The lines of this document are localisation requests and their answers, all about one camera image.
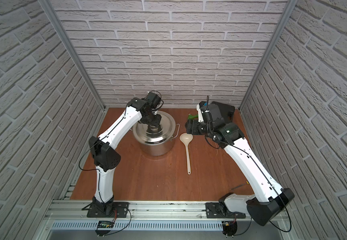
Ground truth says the right controller board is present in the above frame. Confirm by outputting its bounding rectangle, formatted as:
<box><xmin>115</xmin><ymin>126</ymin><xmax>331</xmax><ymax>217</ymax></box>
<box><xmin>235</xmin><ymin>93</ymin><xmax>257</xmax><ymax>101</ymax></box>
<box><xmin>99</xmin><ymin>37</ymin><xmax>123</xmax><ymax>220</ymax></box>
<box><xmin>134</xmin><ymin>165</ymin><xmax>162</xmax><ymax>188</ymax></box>
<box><xmin>222</xmin><ymin>222</ymin><xmax>237</xmax><ymax>237</ymax></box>

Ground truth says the green plastic tap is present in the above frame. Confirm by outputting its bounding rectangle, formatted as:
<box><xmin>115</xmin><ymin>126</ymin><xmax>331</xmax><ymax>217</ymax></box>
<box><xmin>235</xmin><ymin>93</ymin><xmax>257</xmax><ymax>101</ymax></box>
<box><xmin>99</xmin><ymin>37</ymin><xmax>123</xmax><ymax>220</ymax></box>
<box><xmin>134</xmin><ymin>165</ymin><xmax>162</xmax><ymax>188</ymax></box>
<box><xmin>187</xmin><ymin>114</ymin><xmax>198</xmax><ymax>120</ymax></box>

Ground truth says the yellow handled screwdriver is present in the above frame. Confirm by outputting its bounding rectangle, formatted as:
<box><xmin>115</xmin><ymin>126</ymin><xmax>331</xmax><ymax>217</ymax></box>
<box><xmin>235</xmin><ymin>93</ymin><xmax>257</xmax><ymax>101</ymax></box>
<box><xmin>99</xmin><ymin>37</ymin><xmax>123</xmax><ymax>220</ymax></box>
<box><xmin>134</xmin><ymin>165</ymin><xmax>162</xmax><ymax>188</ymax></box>
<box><xmin>230</xmin><ymin>181</ymin><xmax>249</xmax><ymax>191</ymax></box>

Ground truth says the left controller board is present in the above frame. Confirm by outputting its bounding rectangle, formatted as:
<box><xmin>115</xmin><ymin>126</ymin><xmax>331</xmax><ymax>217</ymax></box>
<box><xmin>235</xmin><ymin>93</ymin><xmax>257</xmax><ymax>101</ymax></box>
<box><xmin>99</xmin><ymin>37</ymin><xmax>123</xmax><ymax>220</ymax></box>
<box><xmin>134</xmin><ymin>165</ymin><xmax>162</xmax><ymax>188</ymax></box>
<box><xmin>95</xmin><ymin>221</ymin><xmax>114</xmax><ymax>237</ymax></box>

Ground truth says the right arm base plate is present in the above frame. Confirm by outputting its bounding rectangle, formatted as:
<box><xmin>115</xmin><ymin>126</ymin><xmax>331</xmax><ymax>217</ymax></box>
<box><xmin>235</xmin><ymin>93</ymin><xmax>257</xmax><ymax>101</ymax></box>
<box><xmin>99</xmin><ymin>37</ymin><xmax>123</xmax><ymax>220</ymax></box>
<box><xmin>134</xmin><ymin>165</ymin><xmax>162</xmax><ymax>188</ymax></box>
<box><xmin>205</xmin><ymin>202</ymin><xmax>246</xmax><ymax>220</ymax></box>

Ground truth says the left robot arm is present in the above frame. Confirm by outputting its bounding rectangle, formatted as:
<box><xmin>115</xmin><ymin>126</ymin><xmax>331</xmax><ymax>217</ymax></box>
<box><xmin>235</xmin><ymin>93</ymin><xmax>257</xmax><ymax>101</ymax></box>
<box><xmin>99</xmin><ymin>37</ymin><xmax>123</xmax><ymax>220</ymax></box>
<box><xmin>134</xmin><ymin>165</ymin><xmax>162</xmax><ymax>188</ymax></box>
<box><xmin>88</xmin><ymin>91</ymin><xmax>163</xmax><ymax>212</ymax></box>

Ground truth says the stainless steel pot lid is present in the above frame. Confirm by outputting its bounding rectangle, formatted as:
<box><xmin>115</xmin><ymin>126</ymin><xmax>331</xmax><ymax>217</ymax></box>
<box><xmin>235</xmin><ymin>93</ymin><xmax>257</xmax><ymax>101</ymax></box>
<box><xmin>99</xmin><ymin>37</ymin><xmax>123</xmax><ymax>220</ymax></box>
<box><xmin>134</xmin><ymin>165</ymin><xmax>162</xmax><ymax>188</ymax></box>
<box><xmin>132</xmin><ymin>111</ymin><xmax>176</xmax><ymax>145</ymax></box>

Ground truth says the beige plastic ladle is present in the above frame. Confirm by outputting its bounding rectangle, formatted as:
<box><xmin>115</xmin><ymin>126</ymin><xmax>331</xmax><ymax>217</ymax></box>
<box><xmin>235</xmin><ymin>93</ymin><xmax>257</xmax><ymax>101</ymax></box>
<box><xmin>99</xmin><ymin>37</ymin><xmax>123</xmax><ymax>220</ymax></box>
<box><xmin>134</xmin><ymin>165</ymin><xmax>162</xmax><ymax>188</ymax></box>
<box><xmin>180</xmin><ymin>133</ymin><xmax>193</xmax><ymax>175</ymax></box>

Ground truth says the black plastic case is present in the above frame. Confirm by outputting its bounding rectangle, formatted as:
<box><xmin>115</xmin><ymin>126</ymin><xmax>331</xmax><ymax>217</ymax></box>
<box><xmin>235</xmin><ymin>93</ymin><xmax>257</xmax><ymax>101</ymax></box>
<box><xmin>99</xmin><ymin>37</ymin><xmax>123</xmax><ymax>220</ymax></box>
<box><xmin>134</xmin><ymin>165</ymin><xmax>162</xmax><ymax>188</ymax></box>
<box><xmin>212</xmin><ymin>101</ymin><xmax>235</xmax><ymax>123</ymax></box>

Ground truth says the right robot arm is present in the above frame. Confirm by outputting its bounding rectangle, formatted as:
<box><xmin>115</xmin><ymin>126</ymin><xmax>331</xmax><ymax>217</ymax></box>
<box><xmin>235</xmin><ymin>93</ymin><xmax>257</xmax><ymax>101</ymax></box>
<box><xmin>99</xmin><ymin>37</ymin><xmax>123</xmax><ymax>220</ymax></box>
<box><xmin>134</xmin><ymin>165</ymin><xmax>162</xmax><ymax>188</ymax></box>
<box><xmin>185</xmin><ymin>120</ymin><xmax>295</xmax><ymax>226</ymax></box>

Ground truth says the aluminium front rail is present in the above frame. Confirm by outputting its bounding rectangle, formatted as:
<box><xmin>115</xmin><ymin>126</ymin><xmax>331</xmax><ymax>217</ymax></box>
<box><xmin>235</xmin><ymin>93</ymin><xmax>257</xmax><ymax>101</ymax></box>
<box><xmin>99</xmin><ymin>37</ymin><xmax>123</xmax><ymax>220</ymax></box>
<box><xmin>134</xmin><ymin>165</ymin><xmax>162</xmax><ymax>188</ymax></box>
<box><xmin>44</xmin><ymin>200</ymin><xmax>250</xmax><ymax>222</ymax></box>

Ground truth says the white vent grille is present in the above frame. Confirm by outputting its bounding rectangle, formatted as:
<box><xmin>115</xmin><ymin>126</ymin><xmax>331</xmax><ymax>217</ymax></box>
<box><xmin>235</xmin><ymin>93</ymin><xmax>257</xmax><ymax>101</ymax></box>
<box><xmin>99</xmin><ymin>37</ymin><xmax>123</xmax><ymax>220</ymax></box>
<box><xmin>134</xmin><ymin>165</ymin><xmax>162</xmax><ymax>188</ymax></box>
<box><xmin>51</xmin><ymin>220</ymin><xmax>222</xmax><ymax>231</ymax></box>

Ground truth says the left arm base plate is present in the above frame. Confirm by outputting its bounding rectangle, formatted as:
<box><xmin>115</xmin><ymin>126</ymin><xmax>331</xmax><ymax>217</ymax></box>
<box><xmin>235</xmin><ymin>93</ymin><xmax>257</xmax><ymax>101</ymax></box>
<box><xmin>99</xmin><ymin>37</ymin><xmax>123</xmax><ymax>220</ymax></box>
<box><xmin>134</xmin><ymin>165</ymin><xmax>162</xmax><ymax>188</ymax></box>
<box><xmin>87</xmin><ymin>201</ymin><xmax>129</xmax><ymax>218</ymax></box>

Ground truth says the controller board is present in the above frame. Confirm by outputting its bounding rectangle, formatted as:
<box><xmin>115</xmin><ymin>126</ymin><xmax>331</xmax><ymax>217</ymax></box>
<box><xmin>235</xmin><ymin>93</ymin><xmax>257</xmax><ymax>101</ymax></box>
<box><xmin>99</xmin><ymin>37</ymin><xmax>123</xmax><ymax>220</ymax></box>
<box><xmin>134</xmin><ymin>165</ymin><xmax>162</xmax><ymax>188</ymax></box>
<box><xmin>222</xmin><ymin>222</ymin><xmax>237</xmax><ymax>237</ymax></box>
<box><xmin>95</xmin><ymin>221</ymin><xmax>114</xmax><ymax>237</ymax></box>

